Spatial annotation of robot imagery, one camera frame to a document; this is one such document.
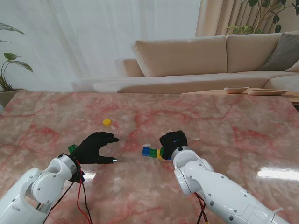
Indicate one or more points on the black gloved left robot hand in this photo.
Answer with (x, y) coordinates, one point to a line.
(90, 150)

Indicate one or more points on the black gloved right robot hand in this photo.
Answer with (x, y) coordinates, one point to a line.
(174, 140)

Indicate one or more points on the green toy brick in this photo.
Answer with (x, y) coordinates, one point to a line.
(71, 148)
(161, 150)
(153, 152)

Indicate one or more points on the yellow toy brick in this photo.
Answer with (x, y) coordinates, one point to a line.
(158, 154)
(107, 122)

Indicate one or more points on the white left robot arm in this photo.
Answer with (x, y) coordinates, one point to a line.
(35, 191)

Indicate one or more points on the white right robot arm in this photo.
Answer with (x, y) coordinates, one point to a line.
(210, 182)

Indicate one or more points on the light wooden coffee table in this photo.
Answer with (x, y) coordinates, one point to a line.
(210, 92)

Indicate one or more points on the wooden bowl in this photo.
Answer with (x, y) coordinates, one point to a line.
(236, 89)

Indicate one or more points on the beige sofa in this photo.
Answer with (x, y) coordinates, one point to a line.
(182, 58)

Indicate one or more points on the grey plant pot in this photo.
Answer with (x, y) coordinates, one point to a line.
(9, 95)

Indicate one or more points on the flat wooden plate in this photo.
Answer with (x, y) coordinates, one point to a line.
(267, 92)

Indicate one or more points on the green potted plant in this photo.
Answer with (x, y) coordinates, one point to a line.
(23, 65)

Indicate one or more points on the white sheer curtain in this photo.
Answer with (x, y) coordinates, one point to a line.
(93, 35)

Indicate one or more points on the beige curtain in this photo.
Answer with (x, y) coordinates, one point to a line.
(210, 18)

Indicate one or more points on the cream cushion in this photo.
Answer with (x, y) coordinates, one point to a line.
(294, 68)

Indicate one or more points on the grey cushion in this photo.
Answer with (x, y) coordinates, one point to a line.
(285, 51)

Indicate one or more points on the tall leafy plant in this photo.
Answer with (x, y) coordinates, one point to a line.
(276, 19)

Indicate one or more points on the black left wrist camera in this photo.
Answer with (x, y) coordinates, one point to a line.
(78, 177)

